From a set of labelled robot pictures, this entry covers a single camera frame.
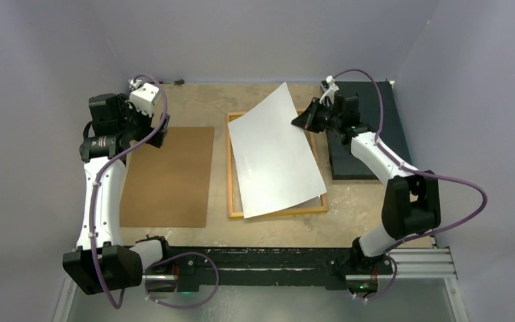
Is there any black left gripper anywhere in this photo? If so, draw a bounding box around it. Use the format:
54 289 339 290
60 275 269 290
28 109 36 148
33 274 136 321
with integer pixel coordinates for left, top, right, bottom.
117 94 168 148

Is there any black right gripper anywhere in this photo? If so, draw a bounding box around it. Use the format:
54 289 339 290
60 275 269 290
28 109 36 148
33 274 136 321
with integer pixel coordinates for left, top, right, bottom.
292 98 341 134

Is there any building and sky photo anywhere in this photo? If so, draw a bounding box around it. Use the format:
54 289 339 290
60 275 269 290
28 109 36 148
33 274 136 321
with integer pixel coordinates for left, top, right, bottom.
227 83 327 219

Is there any brown frame backing board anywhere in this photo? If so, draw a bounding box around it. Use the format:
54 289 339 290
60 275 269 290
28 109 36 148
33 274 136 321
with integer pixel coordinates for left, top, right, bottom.
119 127 215 227

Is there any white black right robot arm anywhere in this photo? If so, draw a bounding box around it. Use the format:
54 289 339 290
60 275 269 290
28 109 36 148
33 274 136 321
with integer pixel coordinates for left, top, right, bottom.
291 94 441 273

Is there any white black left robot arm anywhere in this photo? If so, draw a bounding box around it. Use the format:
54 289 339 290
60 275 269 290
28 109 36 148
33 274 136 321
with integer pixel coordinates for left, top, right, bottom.
62 89 173 295

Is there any dark green flat box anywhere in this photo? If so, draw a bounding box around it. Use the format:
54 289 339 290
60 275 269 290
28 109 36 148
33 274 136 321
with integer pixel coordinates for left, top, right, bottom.
326 80 412 180

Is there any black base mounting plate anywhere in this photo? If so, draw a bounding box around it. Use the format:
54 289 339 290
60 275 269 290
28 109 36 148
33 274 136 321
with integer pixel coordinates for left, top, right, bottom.
145 246 393 292

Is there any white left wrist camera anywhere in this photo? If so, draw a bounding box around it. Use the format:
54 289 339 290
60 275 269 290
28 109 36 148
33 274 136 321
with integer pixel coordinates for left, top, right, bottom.
128 79 161 117

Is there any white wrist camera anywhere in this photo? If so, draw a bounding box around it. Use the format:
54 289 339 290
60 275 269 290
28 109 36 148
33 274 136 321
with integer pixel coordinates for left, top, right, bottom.
128 79 161 117
319 75 339 107

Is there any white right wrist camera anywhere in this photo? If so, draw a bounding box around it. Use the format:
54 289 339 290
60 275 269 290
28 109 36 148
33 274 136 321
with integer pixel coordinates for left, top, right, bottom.
319 75 339 107

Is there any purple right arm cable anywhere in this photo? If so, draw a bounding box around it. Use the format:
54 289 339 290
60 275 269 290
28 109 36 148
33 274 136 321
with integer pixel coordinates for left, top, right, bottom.
326 68 488 303

